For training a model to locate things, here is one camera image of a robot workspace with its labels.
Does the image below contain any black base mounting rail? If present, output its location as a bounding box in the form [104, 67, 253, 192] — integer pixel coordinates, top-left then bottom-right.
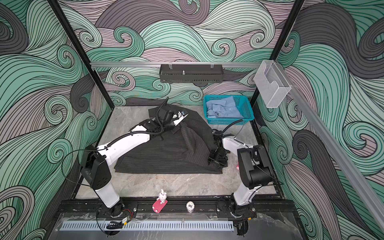
[58, 196, 299, 219]

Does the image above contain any small white round jar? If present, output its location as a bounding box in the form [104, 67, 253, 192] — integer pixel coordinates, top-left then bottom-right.
[186, 201, 195, 213]

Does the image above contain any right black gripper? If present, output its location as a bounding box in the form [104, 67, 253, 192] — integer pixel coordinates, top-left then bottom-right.
[207, 149, 229, 168]

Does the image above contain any teal plastic basket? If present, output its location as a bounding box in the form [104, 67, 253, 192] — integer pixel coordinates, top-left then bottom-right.
[203, 95, 255, 125]

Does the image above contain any white bunny on pink stand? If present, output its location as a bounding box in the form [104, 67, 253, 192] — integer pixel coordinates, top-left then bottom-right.
[152, 189, 168, 214]

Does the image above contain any aluminium rail back wall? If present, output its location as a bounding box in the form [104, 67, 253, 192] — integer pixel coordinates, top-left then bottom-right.
[90, 61, 261, 69]

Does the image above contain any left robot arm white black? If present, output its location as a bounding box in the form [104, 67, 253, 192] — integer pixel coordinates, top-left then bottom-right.
[67, 100, 188, 218]

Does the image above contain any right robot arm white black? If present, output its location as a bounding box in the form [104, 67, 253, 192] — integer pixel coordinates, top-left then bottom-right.
[208, 120, 280, 218]

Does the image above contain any clear acrylic wall holder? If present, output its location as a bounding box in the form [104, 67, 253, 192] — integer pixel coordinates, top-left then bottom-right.
[254, 60, 292, 109]

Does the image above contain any aluminium rail wall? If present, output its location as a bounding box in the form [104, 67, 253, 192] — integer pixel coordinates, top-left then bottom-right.
[275, 63, 384, 230]
[90, 61, 261, 69]

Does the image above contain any light blue shirt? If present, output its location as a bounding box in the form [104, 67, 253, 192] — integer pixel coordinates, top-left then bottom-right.
[206, 96, 244, 119]

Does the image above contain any white slotted cable duct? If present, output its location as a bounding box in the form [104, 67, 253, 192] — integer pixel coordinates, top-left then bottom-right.
[59, 220, 235, 232]

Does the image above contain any dark grey pinstriped shirt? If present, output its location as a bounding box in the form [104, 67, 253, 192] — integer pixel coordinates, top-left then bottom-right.
[115, 104, 223, 174]

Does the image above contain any black perforated wall shelf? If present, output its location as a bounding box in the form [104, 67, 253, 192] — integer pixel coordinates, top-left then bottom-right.
[159, 64, 224, 84]

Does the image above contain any aluminium rail right wall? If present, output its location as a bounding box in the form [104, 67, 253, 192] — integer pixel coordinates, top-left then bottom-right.
[275, 63, 384, 230]

